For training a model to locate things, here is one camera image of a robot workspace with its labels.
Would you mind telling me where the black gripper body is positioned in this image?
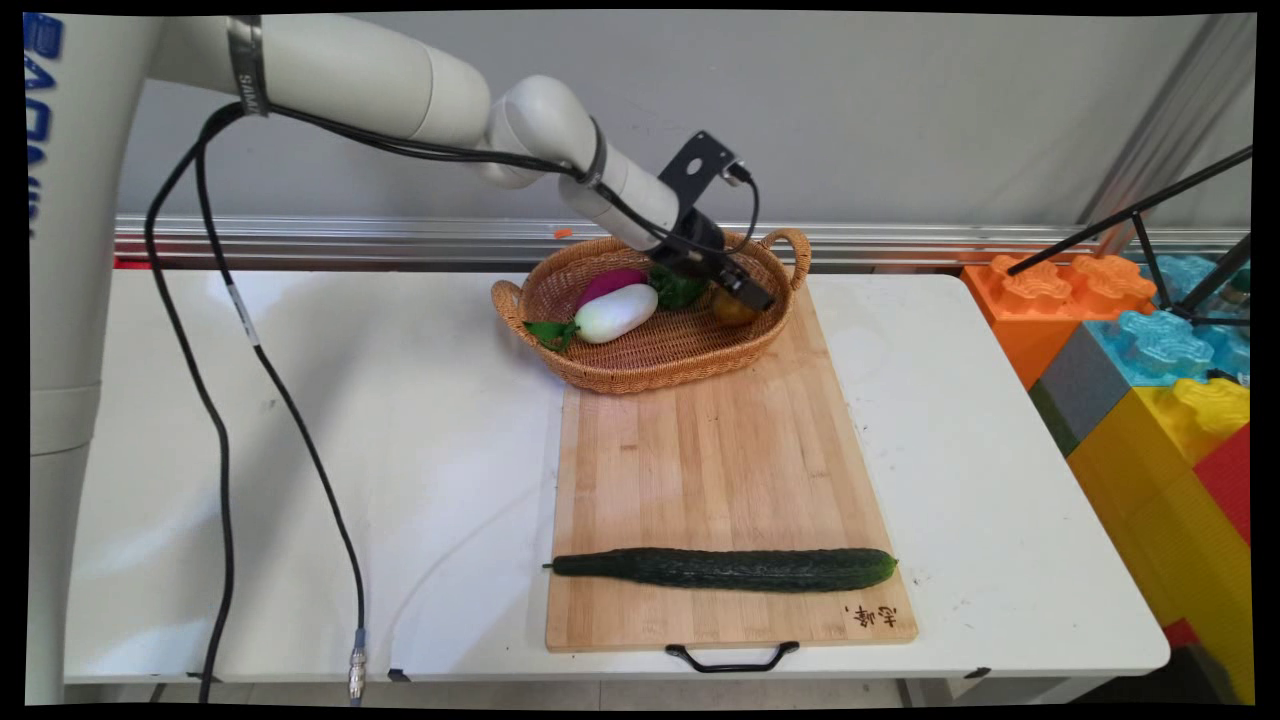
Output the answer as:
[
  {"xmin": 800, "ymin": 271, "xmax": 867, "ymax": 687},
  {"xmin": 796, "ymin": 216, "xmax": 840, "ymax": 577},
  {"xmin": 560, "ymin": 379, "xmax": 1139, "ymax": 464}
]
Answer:
[{"xmin": 652, "ymin": 208, "xmax": 731, "ymax": 283}]

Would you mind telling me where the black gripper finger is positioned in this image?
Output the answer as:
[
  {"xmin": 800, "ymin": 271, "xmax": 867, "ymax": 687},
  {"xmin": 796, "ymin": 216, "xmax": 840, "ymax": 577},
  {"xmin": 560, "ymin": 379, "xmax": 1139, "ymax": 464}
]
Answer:
[
  {"xmin": 672, "ymin": 260, "xmax": 743, "ymax": 297},
  {"xmin": 722, "ymin": 258, "xmax": 777, "ymax": 312}
]

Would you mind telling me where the orange-brown round fruit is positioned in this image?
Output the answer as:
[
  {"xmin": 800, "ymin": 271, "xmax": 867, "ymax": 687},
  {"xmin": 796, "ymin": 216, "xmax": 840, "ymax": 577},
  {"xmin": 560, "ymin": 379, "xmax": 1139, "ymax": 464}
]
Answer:
[{"xmin": 710, "ymin": 287, "xmax": 761, "ymax": 327}]

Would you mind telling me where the purple toy eggplant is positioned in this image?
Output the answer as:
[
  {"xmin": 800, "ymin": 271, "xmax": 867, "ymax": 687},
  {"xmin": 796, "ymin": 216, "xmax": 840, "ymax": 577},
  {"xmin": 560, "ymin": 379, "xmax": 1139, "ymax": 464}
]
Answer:
[{"xmin": 577, "ymin": 262, "xmax": 709, "ymax": 310}]

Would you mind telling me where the white toy eggplant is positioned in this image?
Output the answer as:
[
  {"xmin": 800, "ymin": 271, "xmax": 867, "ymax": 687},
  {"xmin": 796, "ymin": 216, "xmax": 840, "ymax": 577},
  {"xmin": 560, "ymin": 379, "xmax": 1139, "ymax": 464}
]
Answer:
[{"xmin": 523, "ymin": 283, "xmax": 660, "ymax": 353}]

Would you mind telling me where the orange building block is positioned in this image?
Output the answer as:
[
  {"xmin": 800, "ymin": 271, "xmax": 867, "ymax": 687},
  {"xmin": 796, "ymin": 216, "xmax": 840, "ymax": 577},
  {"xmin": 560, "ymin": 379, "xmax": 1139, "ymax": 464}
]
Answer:
[{"xmin": 962, "ymin": 253, "xmax": 1158, "ymax": 389}]

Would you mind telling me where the dark green cucumber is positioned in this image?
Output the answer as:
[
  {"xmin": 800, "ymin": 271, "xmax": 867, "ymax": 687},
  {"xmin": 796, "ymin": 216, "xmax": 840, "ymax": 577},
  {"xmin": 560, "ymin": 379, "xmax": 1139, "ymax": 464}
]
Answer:
[{"xmin": 543, "ymin": 547, "xmax": 899, "ymax": 594}]

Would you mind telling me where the grey building block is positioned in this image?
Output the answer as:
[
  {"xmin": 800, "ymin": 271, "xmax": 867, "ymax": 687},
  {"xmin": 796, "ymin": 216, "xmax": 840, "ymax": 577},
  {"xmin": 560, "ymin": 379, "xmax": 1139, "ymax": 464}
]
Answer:
[{"xmin": 1040, "ymin": 322, "xmax": 1136, "ymax": 456}]

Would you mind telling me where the black tripod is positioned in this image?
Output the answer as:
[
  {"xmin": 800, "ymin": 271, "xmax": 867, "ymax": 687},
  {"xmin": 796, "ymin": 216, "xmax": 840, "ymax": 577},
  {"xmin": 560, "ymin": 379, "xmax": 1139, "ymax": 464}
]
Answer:
[{"xmin": 1008, "ymin": 145, "xmax": 1254, "ymax": 329}]

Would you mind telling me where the blue building block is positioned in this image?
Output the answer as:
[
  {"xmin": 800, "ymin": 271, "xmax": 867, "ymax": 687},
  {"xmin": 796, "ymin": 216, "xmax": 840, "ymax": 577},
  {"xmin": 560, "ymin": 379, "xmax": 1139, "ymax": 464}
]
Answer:
[{"xmin": 1085, "ymin": 253, "xmax": 1252, "ymax": 388}]

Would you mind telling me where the yellow building block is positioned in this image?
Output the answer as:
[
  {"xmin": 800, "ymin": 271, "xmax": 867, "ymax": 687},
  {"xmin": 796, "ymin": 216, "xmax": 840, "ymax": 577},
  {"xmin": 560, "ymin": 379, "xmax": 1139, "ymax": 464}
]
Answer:
[{"xmin": 1068, "ymin": 377, "xmax": 1255, "ymax": 705}]

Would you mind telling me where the red building block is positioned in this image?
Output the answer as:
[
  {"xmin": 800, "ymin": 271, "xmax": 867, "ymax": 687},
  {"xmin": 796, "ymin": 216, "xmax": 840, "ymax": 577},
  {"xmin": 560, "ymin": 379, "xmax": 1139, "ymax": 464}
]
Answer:
[{"xmin": 1193, "ymin": 424, "xmax": 1252, "ymax": 547}]

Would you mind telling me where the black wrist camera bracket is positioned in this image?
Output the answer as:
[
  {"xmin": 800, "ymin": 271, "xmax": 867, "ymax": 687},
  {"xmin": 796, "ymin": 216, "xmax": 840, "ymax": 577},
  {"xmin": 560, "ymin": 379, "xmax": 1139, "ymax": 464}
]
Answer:
[{"xmin": 658, "ymin": 130, "xmax": 751, "ymax": 216}]

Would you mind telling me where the woven wicker basket with handles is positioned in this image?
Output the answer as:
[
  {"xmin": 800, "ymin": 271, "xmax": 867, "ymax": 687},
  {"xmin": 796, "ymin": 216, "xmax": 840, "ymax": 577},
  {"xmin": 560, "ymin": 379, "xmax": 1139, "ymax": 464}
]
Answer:
[{"xmin": 490, "ymin": 228, "xmax": 813, "ymax": 395}]

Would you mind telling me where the bamboo cutting board with handle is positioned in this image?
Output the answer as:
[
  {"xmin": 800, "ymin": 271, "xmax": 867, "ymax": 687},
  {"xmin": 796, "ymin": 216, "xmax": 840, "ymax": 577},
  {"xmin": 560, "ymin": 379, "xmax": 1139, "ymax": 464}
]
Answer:
[{"xmin": 545, "ymin": 285, "xmax": 919, "ymax": 675}]

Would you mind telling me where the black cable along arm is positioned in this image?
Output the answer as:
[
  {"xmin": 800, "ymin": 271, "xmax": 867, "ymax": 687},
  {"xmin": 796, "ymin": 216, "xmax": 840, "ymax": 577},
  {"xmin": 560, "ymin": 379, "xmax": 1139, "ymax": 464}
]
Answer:
[{"xmin": 262, "ymin": 100, "xmax": 761, "ymax": 257}]

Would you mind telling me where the aluminium rail behind table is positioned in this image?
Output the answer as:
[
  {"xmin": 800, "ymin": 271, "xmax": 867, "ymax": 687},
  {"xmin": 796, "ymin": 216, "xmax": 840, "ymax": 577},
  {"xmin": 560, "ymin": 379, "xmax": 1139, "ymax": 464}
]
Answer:
[{"xmin": 114, "ymin": 213, "xmax": 1251, "ymax": 273}]

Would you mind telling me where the black cable with silver connector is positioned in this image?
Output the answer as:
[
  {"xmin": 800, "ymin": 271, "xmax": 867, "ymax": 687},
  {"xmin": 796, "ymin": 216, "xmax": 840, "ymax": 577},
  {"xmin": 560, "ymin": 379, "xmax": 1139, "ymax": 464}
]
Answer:
[{"xmin": 193, "ymin": 135, "xmax": 369, "ymax": 705}]

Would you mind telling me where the grey strap on arm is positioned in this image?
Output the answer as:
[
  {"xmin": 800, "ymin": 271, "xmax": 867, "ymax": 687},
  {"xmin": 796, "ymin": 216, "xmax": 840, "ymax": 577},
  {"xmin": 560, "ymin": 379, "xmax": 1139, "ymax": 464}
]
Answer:
[{"xmin": 225, "ymin": 15, "xmax": 272, "ymax": 117}]

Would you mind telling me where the black hanging cable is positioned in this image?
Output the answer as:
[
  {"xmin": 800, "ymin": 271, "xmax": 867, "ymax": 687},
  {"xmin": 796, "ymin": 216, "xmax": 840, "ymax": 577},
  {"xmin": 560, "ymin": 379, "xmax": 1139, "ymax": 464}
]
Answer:
[{"xmin": 144, "ymin": 102, "xmax": 247, "ymax": 705}]

